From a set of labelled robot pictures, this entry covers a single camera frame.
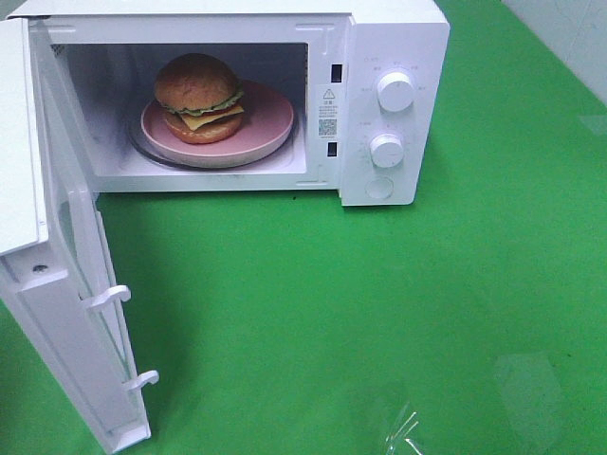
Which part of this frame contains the round white door button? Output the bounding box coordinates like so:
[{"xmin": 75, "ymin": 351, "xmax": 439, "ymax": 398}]
[{"xmin": 365, "ymin": 176, "xmax": 394, "ymax": 199}]

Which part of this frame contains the pink round plate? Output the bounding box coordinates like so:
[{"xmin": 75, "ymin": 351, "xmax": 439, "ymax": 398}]
[{"xmin": 138, "ymin": 81, "xmax": 295, "ymax": 170}]

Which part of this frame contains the burger with lettuce and cheese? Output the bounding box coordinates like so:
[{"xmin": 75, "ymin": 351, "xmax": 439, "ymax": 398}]
[{"xmin": 155, "ymin": 53, "xmax": 245, "ymax": 144}]

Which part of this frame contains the white microwave door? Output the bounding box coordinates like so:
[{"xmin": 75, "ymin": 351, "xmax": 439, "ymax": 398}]
[{"xmin": 1, "ymin": 17, "xmax": 158, "ymax": 454}]

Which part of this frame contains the lower white microwave knob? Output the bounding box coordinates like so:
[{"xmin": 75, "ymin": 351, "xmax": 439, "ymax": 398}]
[{"xmin": 369, "ymin": 134, "xmax": 405, "ymax": 169}]

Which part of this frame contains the white microwave knob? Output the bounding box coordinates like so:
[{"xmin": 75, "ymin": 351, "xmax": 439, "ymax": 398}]
[
  {"xmin": 369, "ymin": 134, "xmax": 405, "ymax": 169},
  {"xmin": 377, "ymin": 69, "xmax": 414, "ymax": 113}
]

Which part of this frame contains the white microwave oven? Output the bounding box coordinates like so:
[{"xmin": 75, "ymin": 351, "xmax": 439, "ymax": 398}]
[{"xmin": 2, "ymin": 1, "xmax": 450, "ymax": 206}]

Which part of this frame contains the upper white microwave knob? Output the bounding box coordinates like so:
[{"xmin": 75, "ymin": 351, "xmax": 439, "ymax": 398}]
[{"xmin": 377, "ymin": 69, "xmax": 414, "ymax": 113}]

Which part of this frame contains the glass microwave turntable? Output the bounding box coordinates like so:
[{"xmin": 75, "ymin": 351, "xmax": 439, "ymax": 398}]
[{"xmin": 129, "ymin": 120, "xmax": 306, "ymax": 173}]

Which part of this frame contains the clear tape strip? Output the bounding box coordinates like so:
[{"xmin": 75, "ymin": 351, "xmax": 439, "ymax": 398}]
[{"xmin": 382, "ymin": 403, "xmax": 423, "ymax": 455}]

